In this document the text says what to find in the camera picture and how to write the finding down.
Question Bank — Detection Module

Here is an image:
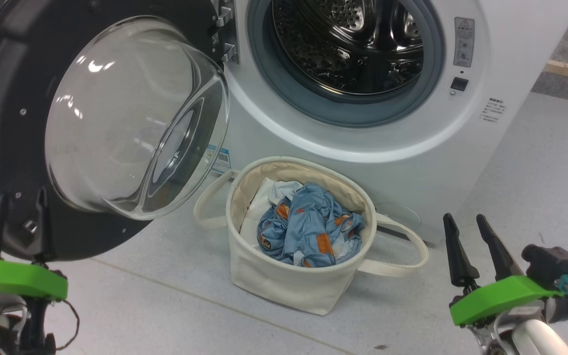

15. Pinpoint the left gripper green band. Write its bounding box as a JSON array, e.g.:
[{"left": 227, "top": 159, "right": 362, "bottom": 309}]
[{"left": 0, "top": 187, "right": 69, "bottom": 301}]

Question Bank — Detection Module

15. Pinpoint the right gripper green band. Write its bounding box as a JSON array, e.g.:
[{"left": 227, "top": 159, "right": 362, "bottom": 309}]
[{"left": 443, "top": 213, "right": 566, "bottom": 326}]

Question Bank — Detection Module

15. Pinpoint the round black glass washer door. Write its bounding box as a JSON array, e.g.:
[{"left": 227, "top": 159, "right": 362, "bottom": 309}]
[{"left": 0, "top": 0, "right": 240, "bottom": 262}]

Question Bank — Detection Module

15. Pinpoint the blue patterned garment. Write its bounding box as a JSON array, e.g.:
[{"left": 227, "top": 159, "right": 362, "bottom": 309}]
[{"left": 257, "top": 183, "right": 365, "bottom": 268}]

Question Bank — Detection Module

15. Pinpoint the white garment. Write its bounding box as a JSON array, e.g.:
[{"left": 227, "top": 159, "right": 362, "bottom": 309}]
[{"left": 240, "top": 178, "right": 304, "bottom": 247}]

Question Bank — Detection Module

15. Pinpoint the white front-load washing machine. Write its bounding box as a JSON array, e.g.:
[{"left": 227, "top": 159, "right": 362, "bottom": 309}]
[{"left": 205, "top": 0, "right": 568, "bottom": 247}]

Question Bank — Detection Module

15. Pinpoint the grey rubber door gasket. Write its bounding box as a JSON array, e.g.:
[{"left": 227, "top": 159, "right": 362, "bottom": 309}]
[{"left": 247, "top": 0, "right": 446, "bottom": 129}]

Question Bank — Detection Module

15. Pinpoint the stainless steel washing machine drum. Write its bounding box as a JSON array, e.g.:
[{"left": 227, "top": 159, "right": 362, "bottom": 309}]
[{"left": 272, "top": 0, "right": 425, "bottom": 97}]

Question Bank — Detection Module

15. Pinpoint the metal door hinge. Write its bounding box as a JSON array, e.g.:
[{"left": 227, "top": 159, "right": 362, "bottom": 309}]
[{"left": 210, "top": 0, "right": 240, "bottom": 65}]

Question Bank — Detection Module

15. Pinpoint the cream canvas laundry basket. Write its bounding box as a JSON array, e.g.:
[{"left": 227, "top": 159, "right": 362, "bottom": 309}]
[{"left": 194, "top": 156, "right": 429, "bottom": 316}]

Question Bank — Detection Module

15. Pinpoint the blue energy label sticker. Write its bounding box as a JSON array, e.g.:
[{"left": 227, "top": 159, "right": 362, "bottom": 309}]
[{"left": 205, "top": 144, "right": 231, "bottom": 174}]

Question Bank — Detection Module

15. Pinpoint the grey warning sticker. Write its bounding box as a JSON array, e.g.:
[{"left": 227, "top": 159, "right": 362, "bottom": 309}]
[{"left": 454, "top": 17, "right": 475, "bottom": 68}]

